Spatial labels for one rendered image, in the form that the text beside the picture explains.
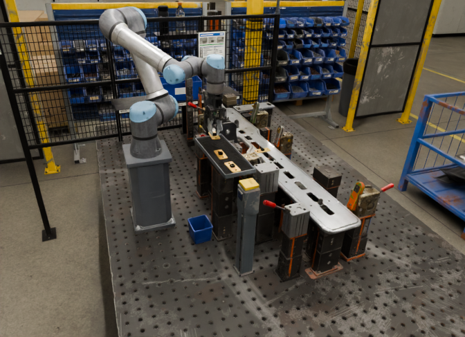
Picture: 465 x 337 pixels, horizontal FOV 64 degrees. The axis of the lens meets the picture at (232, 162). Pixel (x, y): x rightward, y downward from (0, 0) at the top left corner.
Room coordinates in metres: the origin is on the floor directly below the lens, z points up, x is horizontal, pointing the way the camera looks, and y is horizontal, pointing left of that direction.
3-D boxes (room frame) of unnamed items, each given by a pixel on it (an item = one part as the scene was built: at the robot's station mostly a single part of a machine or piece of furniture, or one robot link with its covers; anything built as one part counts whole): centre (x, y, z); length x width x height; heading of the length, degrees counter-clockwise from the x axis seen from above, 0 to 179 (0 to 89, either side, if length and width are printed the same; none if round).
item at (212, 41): (2.78, 0.18, 1.30); 0.23 x 0.02 x 0.31; 115
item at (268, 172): (1.44, -0.15, 0.90); 0.13 x 0.10 x 0.41; 115
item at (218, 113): (1.54, 0.08, 1.35); 0.09 x 0.08 x 0.12; 18
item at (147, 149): (1.57, 0.41, 1.15); 0.15 x 0.15 x 0.10
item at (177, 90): (2.54, 0.40, 1.09); 0.30 x 0.17 x 0.13; 111
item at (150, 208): (1.57, 0.41, 0.90); 0.21 x 0.21 x 0.40; 21
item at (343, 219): (1.80, -0.18, 1.00); 1.38 x 0.22 x 0.02; 25
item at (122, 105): (2.54, 0.40, 1.01); 0.90 x 0.22 x 0.03; 115
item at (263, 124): (2.27, -0.17, 0.87); 0.12 x 0.09 x 0.35; 115
